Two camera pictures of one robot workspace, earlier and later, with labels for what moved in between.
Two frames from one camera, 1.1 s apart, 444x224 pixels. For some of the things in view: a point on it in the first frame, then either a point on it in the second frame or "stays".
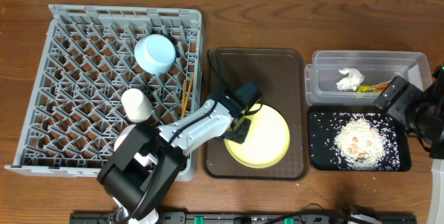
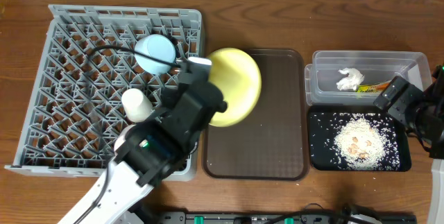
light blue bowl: [155, 53] stays
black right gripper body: [404, 107] stays
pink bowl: [121, 136] stays
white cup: [137, 106] stays
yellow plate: [266, 141] → [238, 77]
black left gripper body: [241, 132] → [188, 144]
